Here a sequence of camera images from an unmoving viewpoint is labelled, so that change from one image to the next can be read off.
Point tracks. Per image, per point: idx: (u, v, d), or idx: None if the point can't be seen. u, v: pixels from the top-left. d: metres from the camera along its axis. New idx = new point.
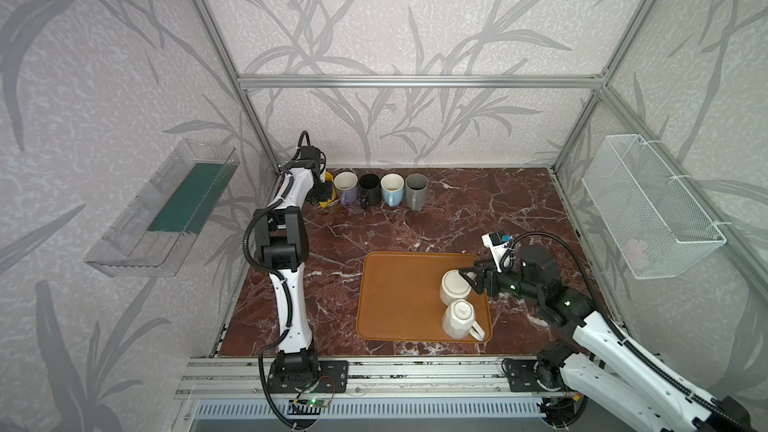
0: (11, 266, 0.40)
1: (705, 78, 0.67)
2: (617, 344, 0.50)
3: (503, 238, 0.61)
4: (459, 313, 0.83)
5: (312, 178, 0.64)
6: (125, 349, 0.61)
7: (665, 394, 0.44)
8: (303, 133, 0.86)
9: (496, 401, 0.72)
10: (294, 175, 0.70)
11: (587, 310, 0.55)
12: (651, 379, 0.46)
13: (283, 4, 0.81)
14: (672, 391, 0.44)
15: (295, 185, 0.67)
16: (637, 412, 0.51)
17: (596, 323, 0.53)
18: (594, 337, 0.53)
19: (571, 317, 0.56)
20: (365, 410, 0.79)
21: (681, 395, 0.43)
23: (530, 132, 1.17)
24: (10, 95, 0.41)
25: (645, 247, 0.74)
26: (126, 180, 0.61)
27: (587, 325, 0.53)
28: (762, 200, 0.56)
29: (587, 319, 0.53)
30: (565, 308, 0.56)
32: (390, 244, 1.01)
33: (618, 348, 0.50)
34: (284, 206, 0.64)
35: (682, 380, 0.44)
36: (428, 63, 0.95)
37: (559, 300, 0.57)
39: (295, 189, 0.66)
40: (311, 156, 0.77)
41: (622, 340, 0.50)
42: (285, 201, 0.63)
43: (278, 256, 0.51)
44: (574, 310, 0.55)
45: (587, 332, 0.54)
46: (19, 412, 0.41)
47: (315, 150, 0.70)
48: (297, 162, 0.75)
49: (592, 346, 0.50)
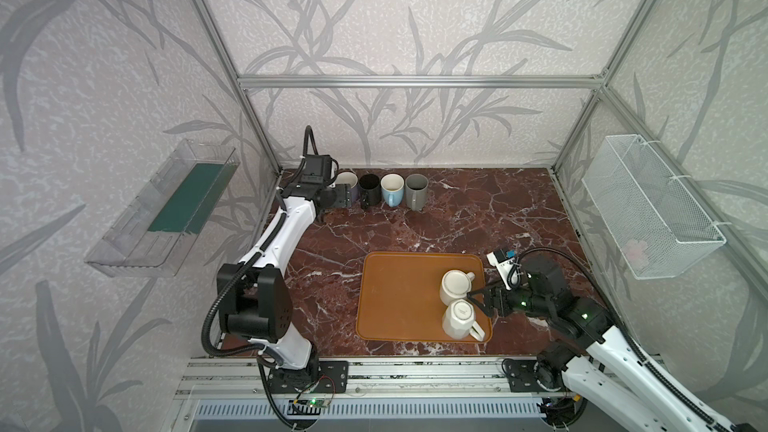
0: (11, 266, 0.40)
1: (705, 78, 0.67)
2: (637, 364, 0.48)
3: (507, 255, 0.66)
4: (459, 313, 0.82)
5: (310, 210, 0.60)
6: (125, 349, 0.61)
7: (686, 419, 0.43)
8: (308, 128, 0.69)
9: (496, 401, 0.72)
10: (288, 214, 0.54)
11: (604, 324, 0.52)
12: (673, 405, 0.45)
13: (283, 4, 0.81)
14: (693, 417, 0.43)
15: (286, 228, 0.52)
16: (643, 424, 0.51)
17: (617, 340, 0.50)
18: (613, 356, 0.51)
19: (588, 330, 0.53)
20: (365, 410, 0.79)
21: (701, 422, 0.42)
23: (530, 132, 1.17)
24: (11, 95, 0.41)
25: (645, 247, 0.74)
26: (127, 181, 0.61)
27: (605, 341, 0.51)
28: (762, 200, 0.56)
29: (606, 336, 0.51)
30: (581, 320, 0.53)
32: (390, 244, 1.01)
33: (637, 368, 0.48)
34: (262, 264, 0.47)
35: (703, 405, 0.44)
36: (428, 64, 0.95)
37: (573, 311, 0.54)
39: (281, 235, 0.51)
40: (312, 177, 0.63)
41: (643, 361, 0.48)
42: (266, 255, 0.47)
43: (246, 329, 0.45)
44: (591, 324, 0.52)
45: (606, 349, 0.52)
46: (19, 412, 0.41)
47: (324, 163, 0.70)
48: (299, 187, 0.60)
49: (607, 361, 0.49)
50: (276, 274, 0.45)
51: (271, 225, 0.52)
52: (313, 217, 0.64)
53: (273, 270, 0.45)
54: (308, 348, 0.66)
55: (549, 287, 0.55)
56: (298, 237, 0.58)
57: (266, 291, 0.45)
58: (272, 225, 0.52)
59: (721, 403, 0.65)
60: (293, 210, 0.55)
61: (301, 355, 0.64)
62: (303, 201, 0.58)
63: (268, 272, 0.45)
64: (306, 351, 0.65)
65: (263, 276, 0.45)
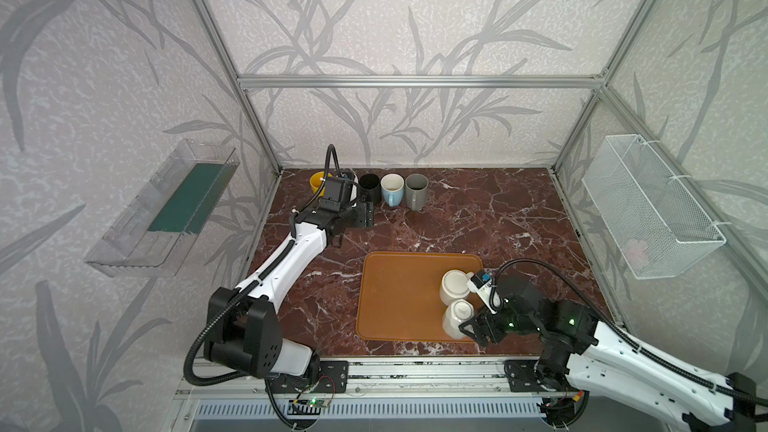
0: (11, 266, 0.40)
1: (705, 78, 0.67)
2: (633, 353, 0.49)
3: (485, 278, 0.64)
4: (459, 313, 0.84)
5: (321, 240, 0.59)
6: (125, 349, 0.61)
7: (693, 393, 0.45)
8: (330, 147, 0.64)
9: (496, 401, 0.72)
10: (297, 242, 0.53)
11: (592, 326, 0.52)
12: (675, 381, 0.47)
13: (283, 4, 0.81)
14: (697, 388, 0.45)
15: (290, 258, 0.50)
16: (654, 402, 0.53)
17: (608, 336, 0.51)
18: (611, 353, 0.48)
19: (581, 335, 0.53)
20: (365, 410, 0.79)
21: (705, 390, 0.44)
23: (530, 132, 1.17)
24: (11, 95, 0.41)
25: (646, 247, 0.74)
26: (126, 181, 0.61)
27: (599, 342, 0.52)
28: (762, 200, 0.56)
29: (600, 337, 0.51)
30: (570, 327, 0.53)
32: (390, 244, 1.01)
33: (634, 357, 0.49)
34: (258, 294, 0.43)
35: (698, 370, 0.46)
36: (428, 64, 0.95)
37: (559, 319, 0.54)
39: (283, 264, 0.48)
40: (330, 203, 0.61)
41: (637, 348, 0.49)
42: (263, 285, 0.45)
43: (228, 360, 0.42)
44: (580, 328, 0.52)
45: (603, 349, 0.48)
46: (20, 412, 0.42)
47: (344, 187, 0.67)
48: (314, 214, 0.59)
49: (604, 358, 0.61)
50: (268, 308, 0.42)
51: (277, 250, 0.50)
52: (323, 245, 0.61)
53: (266, 304, 0.42)
54: (307, 354, 0.65)
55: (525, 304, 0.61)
56: (299, 270, 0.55)
57: (255, 324, 0.42)
58: (277, 251, 0.50)
59: None
60: (302, 239, 0.53)
61: (299, 363, 0.63)
62: (315, 232, 0.56)
63: (261, 305, 0.42)
64: (306, 359, 0.65)
65: (254, 308, 0.42)
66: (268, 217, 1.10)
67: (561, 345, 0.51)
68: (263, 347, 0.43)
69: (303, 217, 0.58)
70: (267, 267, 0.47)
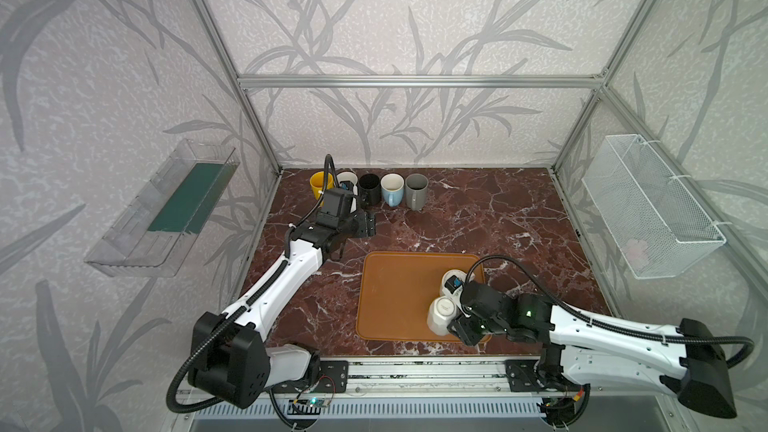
0: (11, 266, 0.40)
1: (705, 78, 0.67)
2: (588, 327, 0.50)
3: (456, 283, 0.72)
4: (442, 308, 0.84)
5: (317, 258, 0.57)
6: (125, 349, 0.61)
7: (648, 351, 0.47)
8: (329, 157, 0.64)
9: (496, 401, 0.72)
10: (290, 262, 0.51)
11: (549, 312, 0.54)
12: (631, 344, 0.48)
13: (283, 4, 0.81)
14: (651, 346, 0.46)
15: (282, 280, 0.48)
16: (636, 373, 0.54)
17: (563, 318, 0.52)
18: (568, 333, 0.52)
19: (541, 324, 0.55)
20: (365, 410, 0.79)
21: (658, 344, 0.45)
23: (530, 132, 1.17)
24: (11, 95, 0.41)
25: (645, 247, 0.74)
26: (126, 180, 0.61)
27: (556, 327, 0.53)
28: (762, 200, 0.56)
29: (554, 322, 0.53)
30: (528, 320, 0.55)
32: (390, 244, 1.01)
33: (591, 332, 0.51)
34: (245, 321, 0.41)
35: (650, 328, 0.46)
36: (428, 64, 0.95)
37: (520, 315, 0.56)
39: (274, 288, 0.47)
40: (329, 217, 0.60)
41: (590, 323, 0.50)
42: (252, 310, 0.43)
43: (212, 387, 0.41)
44: (537, 317, 0.54)
45: (561, 332, 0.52)
46: (20, 412, 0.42)
47: (344, 202, 0.65)
48: (312, 230, 0.57)
49: (569, 340, 0.66)
50: (254, 338, 0.40)
51: (270, 270, 0.49)
52: (317, 264, 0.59)
53: (252, 332, 0.40)
54: (307, 358, 0.66)
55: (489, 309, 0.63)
56: (292, 292, 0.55)
57: (240, 354, 0.41)
58: (270, 272, 0.49)
59: None
60: (295, 259, 0.51)
61: (297, 369, 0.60)
62: (309, 251, 0.54)
63: (247, 334, 0.40)
64: (303, 364, 0.64)
65: (240, 337, 0.40)
66: (268, 217, 1.10)
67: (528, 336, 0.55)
68: (248, 377, 0.41)
69: (299, 233, 0.56)
70: (256, 291, 0.46)
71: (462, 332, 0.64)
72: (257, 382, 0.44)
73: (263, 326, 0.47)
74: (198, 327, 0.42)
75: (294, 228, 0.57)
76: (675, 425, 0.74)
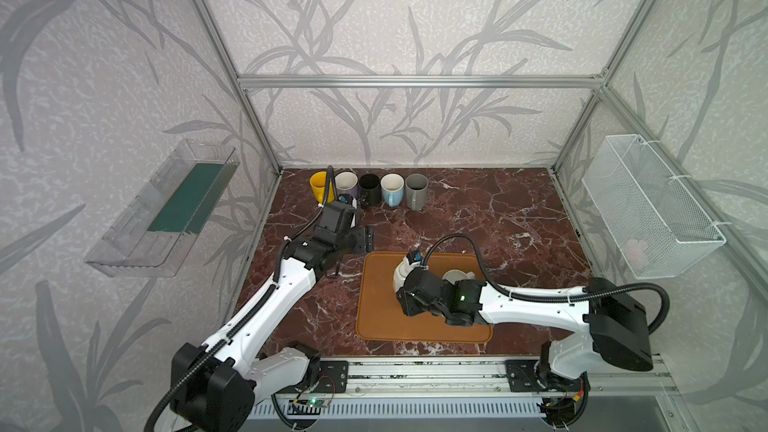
0: (11, 266, 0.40)
1: (705, 78, 0.67)
2: (509, 300, 0.53)
3: (416, 257, 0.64)
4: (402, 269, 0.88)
5: (306, 280, 0.53)
6: (125, 349, 0.61)
7: (557, 314, 0.50)
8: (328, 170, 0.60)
9: (496, 401, 0.72)
10: (278, 286, 0.48)
11: (479, 292, 0.57)
12: (543, 310, 0.51)
13: (283, 4, 0.81)
14: (559, 308, 0.48)
15: (270, 307, 0.46)
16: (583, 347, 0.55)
17: (489, 297, 0.55)
18: (493, 309, 0.57)
19: (472, 307, 0.58)
20: (365, 410, 0.79)
21: (565, 305, 0.47)
23: (530, 132, 1.17)
24: (10, 95, 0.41)
25: (645, 247, 0.74)
26: (126, 181, 0.61)
27: (483, 307, 0.57)
28: (762, 200, 0.56)
29: (482, 302, 0.56)
30: (462, 303, 0.58)
32: (390, 244, 1.01)
33: (512, 305, 0.54)
34: (224, 357, 0.39)
35: (561, 291, 0.48)
36: (428, 64, 0.95)
37: (455, 301, 0.60)
39: (259, 316, 0.44)
40: (326, 233, 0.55)
41: (510, 295, 0.53)
42: (232, 344, 0.41)
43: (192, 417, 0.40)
44: (469, 298, 0.57)
45: (487, 311, 0.58)
46: (20, 412, 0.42)
47: (344, 216, 0.62)
48: (305, 246, 0.54)
49: (498, 316, 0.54)
50: (232, 376, 0.39)
51: (256, 296, 0.46)
52: (310, 285, 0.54)
53: (231, 369, 0.39)
54: (305, 363, 0.65)
55: (429, 294, 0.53)
56: (282, 316, 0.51)
57: (216, 392, 0.39)
58: (256, 298, 0.46)
59: (722, 403, 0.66)
60: (285, 281, 0.49)
61: (295, 374, 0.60)
62: (302, 272, 0.51)
63: (226, 371, 0.38)
64: (302, 369, 0.65)
65: (218, 372, 0.38)
66: (268, 217, 1.10)
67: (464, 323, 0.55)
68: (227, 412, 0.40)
69: (292, 249, 0.53)
70: (239, 321, 0.43)
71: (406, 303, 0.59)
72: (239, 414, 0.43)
73: (243, 361, 0.42)
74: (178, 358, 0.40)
75: (288, 243, 0.54)
76: (675, 425, 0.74)
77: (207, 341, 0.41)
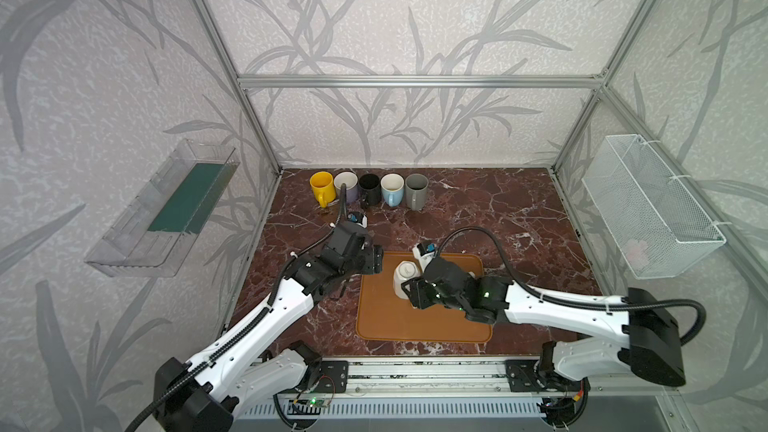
0: (11, 266, 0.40)
1: (705, 78, 0.67)
2: (539, 302, 0.51)
3: (429, 247, 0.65)
4: (404, 271, 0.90)
5: (301, 306, 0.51)
6: (125, 349, 0.61)
7: (594, 321, 0.47)
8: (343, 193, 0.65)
9: (496, 401, 0.72)
10: (272, 309, 0.47)
11: (504, 291, 0.55)
12: (578, 315, 0.49)
13: (283, 4, 0.81)
14: (596, 316, 0.46)
15: (259, 331, 0.45)
16: (603, 353, 0.54)
17: (517, 297, 0.53)
18: (522, 309, 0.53)
19: (496, 305, 0.57)
20: (364, 410, 0.79)
21: (603, 314, 0.45)
23: (530, 132, 1.17)
24: (10, 95, 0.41)
25: (645, 247, 0.74)
26: (126, 181, 0.61)
27: (511, 306, 0.55)
28: (762, 200, 0.56)
29: (510, 301, 0.54)
30: (486, 301, 0.56)
32: (390, 244, 1.01)
33: (542, 306, 0.52)
34: (203, 379, 0.39)
35: (596, 298, 0.47)
36: (429, 63, 0.95)
37: (480, 297, 0.57)
39: (246, 340, 0.44)
40: (334, 253, 0.58)
41: (541, 298, 0.51)
42: (215, 367, 0.41)
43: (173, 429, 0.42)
44: (494, 297, 0.55)
45: (514, 311, 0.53)
46: (20, 412, 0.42)
47: (354, 240, 0.59)
48: (310, 267, 0.53)
49: (525, 317, 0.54)
50: (206, 403, 0.38)
51: (249, 316, 0.46)
52: (305, 311, 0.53)
53: (206, 397, 0.38)
54: (300, 370, 0.65)
55: (453, 287, 0.62)
56: (269, 342, 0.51)
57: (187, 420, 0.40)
58: (248, 319, 0.45)
59: (722, 403, 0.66)
60: (279, 305, 0.48)
61: (289, 380, 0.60)
62: (298, 295, 0.49)
63: (202, 398, 0.38)
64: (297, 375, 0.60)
65: (193, 399, 0.38)
66: (268, 217, 1.10)
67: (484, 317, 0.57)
68: None
69: (294, 268, 0.52)
70: (226, 344, 0.43)
71: (418, 295, 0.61)
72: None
73: (221, 386, 0.41)
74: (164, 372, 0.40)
75: (291, 262, 0.53)
76: (675, 425, 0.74)
77: (192, 360, 0.41)
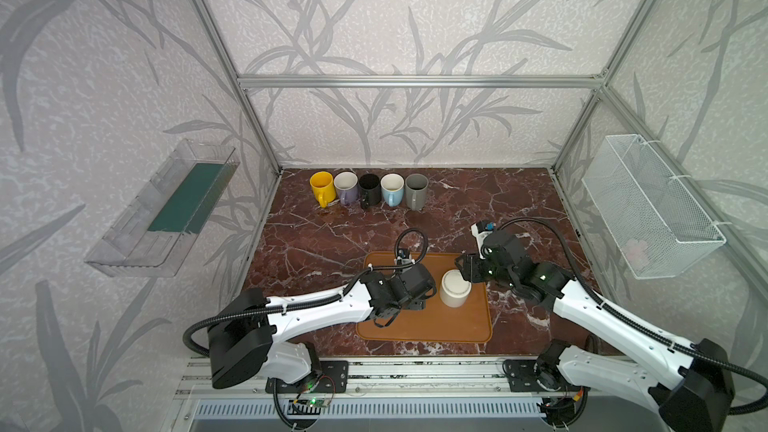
0: (11, 266, 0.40)
1: (705, 78, 0.67)
2: (595, 309, 0.50)
3: (488, 227, 0.63)
4: None
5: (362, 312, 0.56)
6: (125, 349, 0.61)
7: (649, 349, 0.44)
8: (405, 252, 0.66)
9: (496, 401, 0.72)
10: (342, 300, 0.51)
11: (562, 282, 0.54)
12: (634, 337, 0.46)
13: (283, 4, 0.81)
14: (654, 345, 0.44)
15: (325, 309, 0.50)
16: (626, 380, 0.52)
17: (575, 292, 0.52)
18: (574, 306, 0.53)
19: (549, 290, 0.55)
20: (364, 410, 0.79)
21: (663, 348, 0.43)
23: (530, 132, 1.17)
24: (10, 95, 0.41)
25: (645, 248, 0.74)
26: (126, 180, 0.61)
27: (565, 296, 0.53)
28: (762, 200, 0.56)
29: (565, 291, 0.52)
30: (541, 283, 0.55)
32: (390, 244, 1.01)
33: (598, 313, 0.49)
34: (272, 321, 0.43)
35: (662, 332, 0.45)
36: (428, 63, 0.95)
37: (534, 278, 0.56)
39: (316, 312, 0.49)
40: (401, 286, 0.61)
41: (601, 305, 0.49)
42: (285, 316, 0.44)
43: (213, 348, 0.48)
44: (550, 283, 0.54)
45: (566, 303, 0.54)
46: (19, 412, 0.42)
47: (425, 285, 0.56)
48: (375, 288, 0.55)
49: (575, 316, 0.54)
50: (267, 341, 0.43)
51: (321, 295, 0.49)
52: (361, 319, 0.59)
53: (268, 336, 0.42)
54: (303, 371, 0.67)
55: (507, 255, 0.62)
56: (326, 323, 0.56)
57: (247, 345, 0.41)
58: (323, 295, 0.50)
59: None
60: (348, 300, 0.52)
61: (290, 375, 0.76)
62: (365, 303, 0.54)
63: (265, 334, 0.41)
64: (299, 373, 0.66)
65: (259, 331, 0.41)
66: (268, 217, 1.10)
67: (531, 300, 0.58)
68: (239, 366, 0.45)
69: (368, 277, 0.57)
70: (299, 303, 0.47)
71: (472, 269, 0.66)
72: (240, 375, 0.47)
73: (280, 335, 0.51)
74: (245, 299, 0.44)
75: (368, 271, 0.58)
76: None
77: (272, 301, 0.45)
